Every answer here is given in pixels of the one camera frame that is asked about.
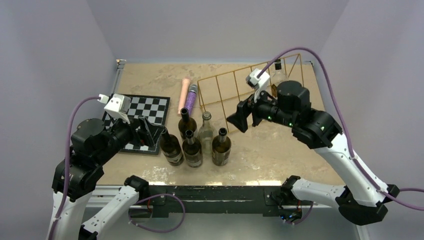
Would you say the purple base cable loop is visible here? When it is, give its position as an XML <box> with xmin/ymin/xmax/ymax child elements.
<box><xmin>127</xmin><ymin>193</ymin><xmax>186</xmax><ymax>234</ymax></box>

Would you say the black table front rail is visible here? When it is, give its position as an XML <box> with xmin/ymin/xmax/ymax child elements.
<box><xmin>130</xmin><ymin>184</ymin><xmax>314</xmax><ymax>220</ymax></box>

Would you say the clear square liquor bottle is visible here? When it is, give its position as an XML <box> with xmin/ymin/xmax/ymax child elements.
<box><xmin>270</xmin><ymin>58</ymin><xmax>289</xmax><ymax>98</ymax></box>

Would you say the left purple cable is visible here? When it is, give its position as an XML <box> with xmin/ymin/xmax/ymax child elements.
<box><xmin>47</xmin><ymin>96</ymin><xmax>101</xmax><ymax>240</ymax></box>

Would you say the dark green bottle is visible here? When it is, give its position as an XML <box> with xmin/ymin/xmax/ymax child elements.
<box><xmin>178</xmin><ymin>107</ymin><xmax>198</xmax><ymax>140</ymax></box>
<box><xmin>212</xmin><ymin>127</ymin><xmax>232</xmax><ymax>166</ymax></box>
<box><xmin>182</xmin><ymin>130</ymin><xmax>203</xmax><ymax>168</ymax></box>
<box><xmin>159</xmin><ymin>127</ymin><xmax>184</xmax><ymax>167</ymax></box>

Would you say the purple glitter microphone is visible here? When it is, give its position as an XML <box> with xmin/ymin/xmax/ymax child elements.
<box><xmin>184</xmin><ymin>84</ymin><xmax>198</xmax><ymax>116</ymax></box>

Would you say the aluminium frame rail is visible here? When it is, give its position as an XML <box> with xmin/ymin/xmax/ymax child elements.
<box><xmin>86</xmin><ymin>184</ymin><xmax>370</xmax><ymax>240</ymax></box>

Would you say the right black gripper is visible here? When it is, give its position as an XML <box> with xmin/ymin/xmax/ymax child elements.
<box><xmin>226</xmin><ymin>82</ymin><xmax>295</xmax><ymax>132</ymax></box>

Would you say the pink microphone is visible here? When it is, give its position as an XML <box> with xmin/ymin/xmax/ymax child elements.
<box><xmin>177</xmin><ymin>78</ymin><xmax>192</xmax><ymax>116</ymax></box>

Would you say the black white chessboard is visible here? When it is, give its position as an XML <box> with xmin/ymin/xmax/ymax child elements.
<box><xmin>121</xmin><ymin>94</ymin><xmax>171</xmax><ymax>156</ymax></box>

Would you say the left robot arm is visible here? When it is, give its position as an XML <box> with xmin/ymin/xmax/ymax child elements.
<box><xmin>47</xmin><ymin>116</ymin><xmax>165</xmax><ymax>240</ymax></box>

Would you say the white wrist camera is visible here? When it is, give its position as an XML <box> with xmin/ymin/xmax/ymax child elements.
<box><xmin>97</xmin><ymin>93</ymin><xmax>131</xmax><ymax>124</ymax></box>
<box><xmin>245</xmin><ymin>68</ymin><xmax>271</xmax><ymax>103</ymax></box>

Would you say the clear glass bottle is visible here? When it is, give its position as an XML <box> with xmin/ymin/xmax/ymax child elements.
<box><xmin>198</xmin><ymin>111</ymin><xmax>215</xmax><ymax>155</ymax></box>

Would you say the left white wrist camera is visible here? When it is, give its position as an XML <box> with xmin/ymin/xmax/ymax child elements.
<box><xmin>97</xmin><ymin>93</ymin><xmax>131</xmax><ymax>124</ymax></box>

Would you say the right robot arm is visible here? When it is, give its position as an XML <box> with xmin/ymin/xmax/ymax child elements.
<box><xmin>227</xmin><ymin>80</ymin><xmax>400</xmax><ymax>226</ymax></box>

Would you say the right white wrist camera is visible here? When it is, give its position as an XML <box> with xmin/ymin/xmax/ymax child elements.
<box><xmin>245</xmin><ymin>68</ymin><xmax>271</xmax><ymax>103</ymax></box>

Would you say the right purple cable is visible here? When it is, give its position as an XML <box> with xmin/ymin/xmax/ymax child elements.
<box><xmin>256</xmin><ymin>46</ymin><xmax>424</xmax><ymax>212</ymax></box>

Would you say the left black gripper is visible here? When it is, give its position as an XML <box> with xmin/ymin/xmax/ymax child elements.
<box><xmin>95</xmin><ymin>110</ymin><xmax>165</xmax><ymax>164</ymax></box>

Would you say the gold wire wine rack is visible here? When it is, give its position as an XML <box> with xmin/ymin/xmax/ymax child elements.
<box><xmin>197</xmin><ymin>53</ymin><xmax>312</xmax><ymax>133</ymax></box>

